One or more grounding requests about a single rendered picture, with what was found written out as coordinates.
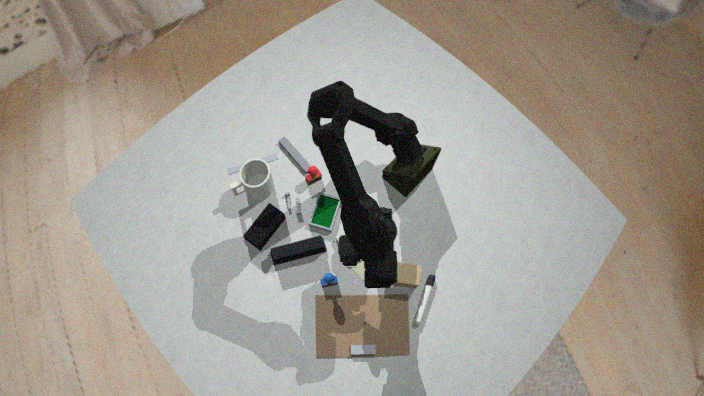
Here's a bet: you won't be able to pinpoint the grey mug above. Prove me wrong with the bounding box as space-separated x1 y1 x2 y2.
230 158 274 200

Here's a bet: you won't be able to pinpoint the tan rectangular board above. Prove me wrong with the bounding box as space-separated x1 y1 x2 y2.
315 294 410 357

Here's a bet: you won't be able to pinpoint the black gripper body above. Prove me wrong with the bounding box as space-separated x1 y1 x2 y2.
365 243 394 288

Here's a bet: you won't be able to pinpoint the white marker with black cap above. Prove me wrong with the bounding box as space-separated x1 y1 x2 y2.
415 274 436 325

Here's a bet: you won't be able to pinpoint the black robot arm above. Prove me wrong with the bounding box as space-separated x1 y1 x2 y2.
307 81 427 284

